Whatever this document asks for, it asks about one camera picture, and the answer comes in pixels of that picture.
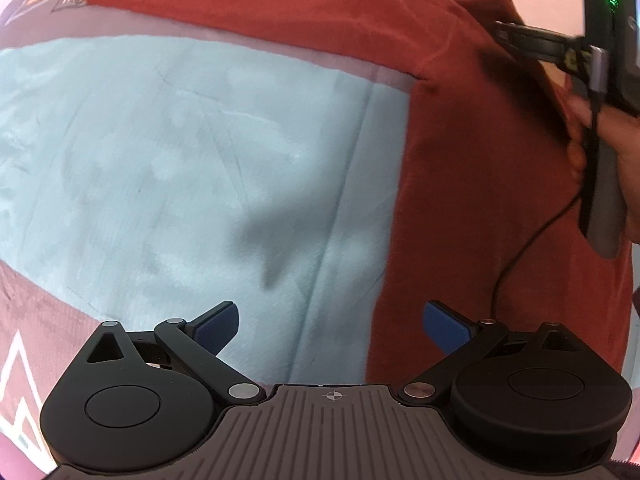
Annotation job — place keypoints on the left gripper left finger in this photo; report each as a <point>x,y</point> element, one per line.
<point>195,345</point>

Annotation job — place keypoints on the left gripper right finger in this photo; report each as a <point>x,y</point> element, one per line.
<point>462,341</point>

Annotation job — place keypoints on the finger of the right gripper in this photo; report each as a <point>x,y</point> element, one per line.
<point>542,45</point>

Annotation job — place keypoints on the dark red knit sweater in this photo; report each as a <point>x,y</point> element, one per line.
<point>491,149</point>

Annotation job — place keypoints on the teal grey patterned bedsheet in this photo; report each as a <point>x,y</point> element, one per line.
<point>150,169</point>

